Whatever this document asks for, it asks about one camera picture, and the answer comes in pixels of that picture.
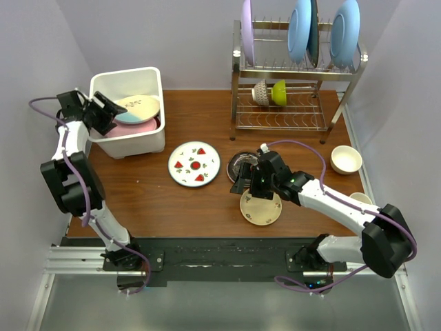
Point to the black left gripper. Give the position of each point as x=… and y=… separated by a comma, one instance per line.
x=109, y=112

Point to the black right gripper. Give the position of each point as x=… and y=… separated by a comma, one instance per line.
x=245, y=172

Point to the pink plate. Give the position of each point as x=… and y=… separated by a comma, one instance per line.
x=127, y=129

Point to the blue and cream plate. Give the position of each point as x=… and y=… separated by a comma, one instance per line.
x=140, y=108

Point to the white watermelon pattern plate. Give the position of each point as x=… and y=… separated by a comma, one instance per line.
x=194, y=164

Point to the red rimmed cream plate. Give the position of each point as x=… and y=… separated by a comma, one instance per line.
x=158, y=122

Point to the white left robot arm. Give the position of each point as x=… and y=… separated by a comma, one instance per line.
x=73, y=182

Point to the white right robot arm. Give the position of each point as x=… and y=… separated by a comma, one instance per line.
x=382, y=239

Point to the white plastic bin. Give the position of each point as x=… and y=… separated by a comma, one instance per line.
x=125, y=83

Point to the black glossy plate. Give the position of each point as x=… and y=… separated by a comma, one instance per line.
x=233, y=165

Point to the cream floral small plate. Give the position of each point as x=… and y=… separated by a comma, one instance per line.
x=260, y=211

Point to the patterned ceramic bowl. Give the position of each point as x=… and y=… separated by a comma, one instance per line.
x=259, y=93

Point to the metal dish rack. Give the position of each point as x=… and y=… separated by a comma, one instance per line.
x=316, y=95

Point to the green bowl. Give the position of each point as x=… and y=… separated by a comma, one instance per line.
x=279, y=93

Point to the cream bowl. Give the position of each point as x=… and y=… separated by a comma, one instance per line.
x=345, y=160

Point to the yellow mug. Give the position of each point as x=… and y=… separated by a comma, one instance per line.
x=361, y=197

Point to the dark teal plate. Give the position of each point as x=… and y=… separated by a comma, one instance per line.
x=314, y=38

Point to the lilac plate in rack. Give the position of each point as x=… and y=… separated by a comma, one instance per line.
x=247, y=32

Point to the light blue plate left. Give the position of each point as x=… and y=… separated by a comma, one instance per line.
x=298, y=31

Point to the light blue plate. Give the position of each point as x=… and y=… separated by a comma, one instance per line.
x=298, y=31
x=344, y=34

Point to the light blue plate right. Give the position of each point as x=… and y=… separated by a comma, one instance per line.
x=344, y=34

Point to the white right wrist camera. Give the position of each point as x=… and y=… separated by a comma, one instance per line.
x=263, y=149

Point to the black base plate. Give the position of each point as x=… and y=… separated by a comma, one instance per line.
x=255, y=260

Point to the aluminium rail frame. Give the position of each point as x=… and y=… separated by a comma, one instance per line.
x=81, y=291

